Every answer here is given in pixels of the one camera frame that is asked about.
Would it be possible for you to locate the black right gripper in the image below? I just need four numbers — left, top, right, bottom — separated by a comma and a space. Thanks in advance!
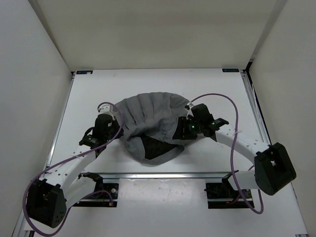
172, 116, 203, 140

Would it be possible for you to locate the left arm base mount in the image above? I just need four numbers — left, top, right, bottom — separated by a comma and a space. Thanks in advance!
74, 172, 119, 208

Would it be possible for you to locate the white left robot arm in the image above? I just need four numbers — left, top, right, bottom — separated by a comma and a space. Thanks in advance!
23, 112, 124, 228

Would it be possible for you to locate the blue label left corner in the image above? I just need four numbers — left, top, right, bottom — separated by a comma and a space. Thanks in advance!
76, 70, 93, 75

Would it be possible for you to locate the blue label right corner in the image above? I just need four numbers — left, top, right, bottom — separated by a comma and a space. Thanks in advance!
222, 68, 239, 73

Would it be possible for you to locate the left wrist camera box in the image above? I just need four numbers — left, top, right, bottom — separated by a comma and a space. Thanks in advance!
97, 104, 115, 120

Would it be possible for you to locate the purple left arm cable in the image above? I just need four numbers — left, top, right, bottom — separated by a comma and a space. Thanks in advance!
22, 101, 125, 235

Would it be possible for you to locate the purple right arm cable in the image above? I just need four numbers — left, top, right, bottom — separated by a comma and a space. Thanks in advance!
185, 93, 264, 214

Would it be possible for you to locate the grey pleated skirt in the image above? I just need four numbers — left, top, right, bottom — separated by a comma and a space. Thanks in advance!
116, 92, 193, 166

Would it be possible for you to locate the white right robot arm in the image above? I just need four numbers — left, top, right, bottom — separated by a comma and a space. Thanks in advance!
173, 103, 297, 198

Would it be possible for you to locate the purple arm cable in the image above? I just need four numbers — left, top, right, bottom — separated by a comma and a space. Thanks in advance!
22, 101, 125, 235
185, 93, 264, 214

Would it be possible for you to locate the aluminium frame rail right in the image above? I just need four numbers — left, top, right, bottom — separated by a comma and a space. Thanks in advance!
240, 70, 272, 145

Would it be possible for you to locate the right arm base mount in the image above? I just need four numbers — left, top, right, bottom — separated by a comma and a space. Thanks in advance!
204, 173, 249, 209

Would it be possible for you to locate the blue label corner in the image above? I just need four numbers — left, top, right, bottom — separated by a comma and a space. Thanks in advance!
222, 68, 239, 73
76, 70, 93, 75

